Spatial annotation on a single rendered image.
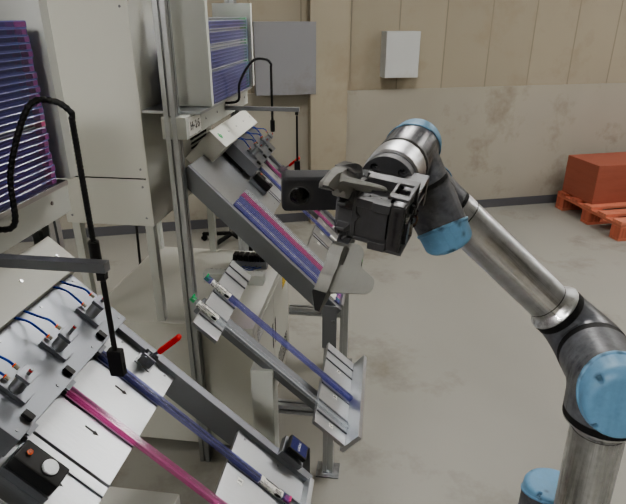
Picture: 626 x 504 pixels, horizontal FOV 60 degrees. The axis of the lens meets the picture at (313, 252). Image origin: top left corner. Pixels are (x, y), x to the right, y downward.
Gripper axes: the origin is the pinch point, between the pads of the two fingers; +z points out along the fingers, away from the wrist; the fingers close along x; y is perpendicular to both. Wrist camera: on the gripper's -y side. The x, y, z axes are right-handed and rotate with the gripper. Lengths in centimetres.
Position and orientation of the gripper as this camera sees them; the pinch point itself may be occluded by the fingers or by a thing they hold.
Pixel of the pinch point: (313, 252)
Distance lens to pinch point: 54.7
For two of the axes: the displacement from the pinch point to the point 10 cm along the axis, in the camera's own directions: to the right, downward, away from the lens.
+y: 9.2, 2.5, -3.0
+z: -3.9, 4.9, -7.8
